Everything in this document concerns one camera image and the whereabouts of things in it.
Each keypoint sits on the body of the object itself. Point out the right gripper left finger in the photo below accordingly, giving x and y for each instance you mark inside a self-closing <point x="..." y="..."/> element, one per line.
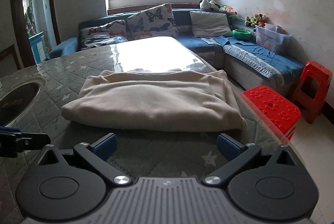
<point x="93" y="157"/>

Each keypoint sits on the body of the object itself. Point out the clear plastic storage box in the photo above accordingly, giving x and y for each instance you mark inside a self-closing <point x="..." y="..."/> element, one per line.
<point x="272" y="40"/>

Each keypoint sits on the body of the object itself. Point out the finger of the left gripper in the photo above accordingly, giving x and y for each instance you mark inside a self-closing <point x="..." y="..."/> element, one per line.
<point x="13" y="141"/>

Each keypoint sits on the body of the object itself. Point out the far red plastic stool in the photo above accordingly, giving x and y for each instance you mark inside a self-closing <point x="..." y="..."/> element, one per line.
<point x="312" y="89"/>

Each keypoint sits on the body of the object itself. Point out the black round induction cooktop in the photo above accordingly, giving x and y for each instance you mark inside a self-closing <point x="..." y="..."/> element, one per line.
<point x="15" y="102"/>

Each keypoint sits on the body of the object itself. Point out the red plastic stool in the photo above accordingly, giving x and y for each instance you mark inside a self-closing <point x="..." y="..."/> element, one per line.
<point x="278" y="113"/>
<point x="312" y="89"/>

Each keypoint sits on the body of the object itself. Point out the green plastic bowl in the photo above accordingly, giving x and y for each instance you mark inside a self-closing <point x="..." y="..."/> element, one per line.
<point x="242" y="34"/>

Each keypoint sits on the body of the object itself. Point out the blue white small cabinet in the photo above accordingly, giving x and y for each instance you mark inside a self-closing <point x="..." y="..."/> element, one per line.
<point x="39" y="50"/>

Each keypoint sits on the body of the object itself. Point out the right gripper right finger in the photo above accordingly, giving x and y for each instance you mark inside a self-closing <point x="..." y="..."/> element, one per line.
<point x="240" y="158"/>

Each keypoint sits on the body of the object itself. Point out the panda plush toy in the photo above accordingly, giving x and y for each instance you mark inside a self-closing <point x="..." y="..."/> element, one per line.
<point x="209" y="5"/>

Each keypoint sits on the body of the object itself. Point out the right butterfly print pillow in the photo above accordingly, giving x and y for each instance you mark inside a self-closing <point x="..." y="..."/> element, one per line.
<point x="153" y="22"/>

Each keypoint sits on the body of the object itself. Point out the near red plastic stool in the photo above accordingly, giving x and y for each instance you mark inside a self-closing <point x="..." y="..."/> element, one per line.
<point x="278" y="113"/>

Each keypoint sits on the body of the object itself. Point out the colourful plush toys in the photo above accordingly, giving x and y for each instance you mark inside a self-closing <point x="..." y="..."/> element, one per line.
<point x="256" y="20"/>

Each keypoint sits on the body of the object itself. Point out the cream beige garment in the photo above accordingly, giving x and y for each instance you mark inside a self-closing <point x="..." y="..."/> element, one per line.
<point x="173" y="101"/>

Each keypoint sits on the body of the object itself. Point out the butterfly print pillow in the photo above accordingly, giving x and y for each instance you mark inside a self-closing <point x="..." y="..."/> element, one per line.
<point x="107" y="34"/>
<point x="153" y="22"/>

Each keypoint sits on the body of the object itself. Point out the grey plain pillow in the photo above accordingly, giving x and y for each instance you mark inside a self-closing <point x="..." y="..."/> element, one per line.
<point x="208" y="24"/>

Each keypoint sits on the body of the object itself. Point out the blue corner sofa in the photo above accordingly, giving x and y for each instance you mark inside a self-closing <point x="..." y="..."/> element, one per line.
<point x="240" y="59"/>

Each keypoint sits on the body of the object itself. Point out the left butterfly print pillow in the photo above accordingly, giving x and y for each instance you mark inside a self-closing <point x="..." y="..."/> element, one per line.
<point x="107" y="34"/>

